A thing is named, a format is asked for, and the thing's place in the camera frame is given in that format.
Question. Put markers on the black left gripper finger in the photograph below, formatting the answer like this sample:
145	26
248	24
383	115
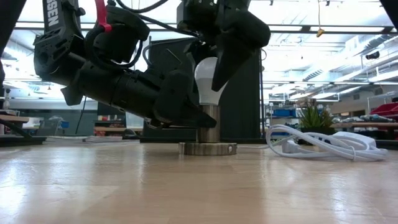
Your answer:
169	60
174	99

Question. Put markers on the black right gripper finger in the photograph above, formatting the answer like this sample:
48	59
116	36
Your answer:
196	51
239	40

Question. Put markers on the white lightbulb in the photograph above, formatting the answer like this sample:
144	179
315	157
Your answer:
203	81

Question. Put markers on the brass lamp socket base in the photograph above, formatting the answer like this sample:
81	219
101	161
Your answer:
208	148

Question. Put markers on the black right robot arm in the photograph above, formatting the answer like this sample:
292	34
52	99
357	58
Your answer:
392	3

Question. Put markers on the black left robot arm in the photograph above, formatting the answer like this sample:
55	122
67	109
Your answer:
59	59

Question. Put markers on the black monitor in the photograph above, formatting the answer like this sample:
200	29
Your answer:
109	109

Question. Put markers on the black room divider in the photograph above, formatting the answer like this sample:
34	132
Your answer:
242	118

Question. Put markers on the blue storage bin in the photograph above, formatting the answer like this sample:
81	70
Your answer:
284	112

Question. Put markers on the green potted plant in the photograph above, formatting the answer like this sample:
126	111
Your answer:
314	119

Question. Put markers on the wooden side table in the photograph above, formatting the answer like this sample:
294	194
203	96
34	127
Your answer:
12	118

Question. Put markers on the red storage bin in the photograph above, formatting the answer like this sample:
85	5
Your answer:
385	109

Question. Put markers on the wooden workbench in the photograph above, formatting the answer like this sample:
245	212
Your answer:
385	125

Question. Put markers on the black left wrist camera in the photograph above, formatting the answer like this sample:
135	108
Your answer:
121	34

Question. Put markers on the black aluminium frame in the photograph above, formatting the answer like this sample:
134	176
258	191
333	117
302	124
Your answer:
21	141

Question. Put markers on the black ceiling camera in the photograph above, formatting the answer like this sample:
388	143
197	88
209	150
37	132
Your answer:
372	55

